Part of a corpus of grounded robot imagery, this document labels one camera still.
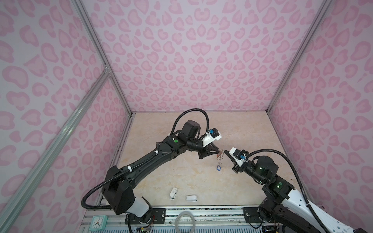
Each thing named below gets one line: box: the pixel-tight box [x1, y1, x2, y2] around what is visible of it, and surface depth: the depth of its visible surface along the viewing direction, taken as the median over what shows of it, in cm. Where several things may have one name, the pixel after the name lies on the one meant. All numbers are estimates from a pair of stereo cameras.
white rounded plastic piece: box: [185, 194, 198, 202], surface depth 79 cm
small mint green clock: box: [88, 215, 108, 231], surface depth 72 cm
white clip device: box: [169, 186, 179, 201], surface depth 80 cm
